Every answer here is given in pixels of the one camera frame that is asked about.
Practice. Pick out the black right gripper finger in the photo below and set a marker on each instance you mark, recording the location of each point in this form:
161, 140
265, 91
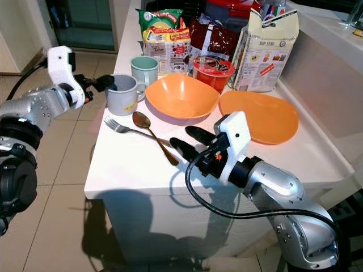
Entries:
203, 136
190, 152

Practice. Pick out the grey mug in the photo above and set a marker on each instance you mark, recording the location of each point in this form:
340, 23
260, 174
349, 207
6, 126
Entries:
123, 99

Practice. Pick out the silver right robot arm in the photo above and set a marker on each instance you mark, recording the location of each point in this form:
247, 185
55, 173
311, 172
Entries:
281, 190

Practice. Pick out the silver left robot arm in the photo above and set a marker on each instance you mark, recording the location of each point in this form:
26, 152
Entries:
28, 110

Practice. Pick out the pale green mug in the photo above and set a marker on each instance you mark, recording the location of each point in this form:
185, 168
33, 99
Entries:
143, 71

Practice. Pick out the orange bowl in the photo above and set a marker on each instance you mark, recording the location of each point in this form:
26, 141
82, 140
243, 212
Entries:
181, 96

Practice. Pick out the bronze spoon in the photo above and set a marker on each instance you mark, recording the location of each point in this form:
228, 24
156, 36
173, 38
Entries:
141, 119

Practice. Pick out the silver fork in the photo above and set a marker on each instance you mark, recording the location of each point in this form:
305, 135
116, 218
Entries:
133, 131

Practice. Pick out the dark glass door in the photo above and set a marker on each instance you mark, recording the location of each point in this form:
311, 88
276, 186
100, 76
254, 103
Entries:
85, 22

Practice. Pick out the red instant noodle cup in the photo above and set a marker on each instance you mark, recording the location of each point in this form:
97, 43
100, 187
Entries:
212, 71

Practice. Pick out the orange plate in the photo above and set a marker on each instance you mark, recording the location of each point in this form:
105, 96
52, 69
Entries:
269, 116

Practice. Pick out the white and yellow food packet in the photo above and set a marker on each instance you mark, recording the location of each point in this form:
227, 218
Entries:
167, 51

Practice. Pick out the green snack bag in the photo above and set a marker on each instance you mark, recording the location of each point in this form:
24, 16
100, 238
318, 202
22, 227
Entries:
159, 20

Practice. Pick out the white table base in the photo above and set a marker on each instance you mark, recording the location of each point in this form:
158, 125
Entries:
176, 232

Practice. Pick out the white cabinet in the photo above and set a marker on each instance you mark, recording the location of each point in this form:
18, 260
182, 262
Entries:
14, 34

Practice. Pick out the dark red snack bag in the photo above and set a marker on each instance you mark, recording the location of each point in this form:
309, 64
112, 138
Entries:
215, 39

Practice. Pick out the cream cracker bag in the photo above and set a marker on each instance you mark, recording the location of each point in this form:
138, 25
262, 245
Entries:
266, 54

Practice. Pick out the red lidded container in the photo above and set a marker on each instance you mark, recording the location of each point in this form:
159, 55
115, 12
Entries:
232, 7

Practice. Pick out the clear plastic bottle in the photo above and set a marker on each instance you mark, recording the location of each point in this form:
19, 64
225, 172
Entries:
273, 7

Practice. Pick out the clear drinking glass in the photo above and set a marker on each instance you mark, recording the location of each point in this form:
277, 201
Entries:
355, 17

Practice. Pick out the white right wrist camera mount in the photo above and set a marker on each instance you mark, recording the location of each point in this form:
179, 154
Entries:
235, 130

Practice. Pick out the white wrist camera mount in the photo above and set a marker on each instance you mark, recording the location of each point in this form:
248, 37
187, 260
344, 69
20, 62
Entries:
59, 63
235, 130

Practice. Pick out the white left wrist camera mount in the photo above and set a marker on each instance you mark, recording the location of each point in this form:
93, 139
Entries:
59, 63

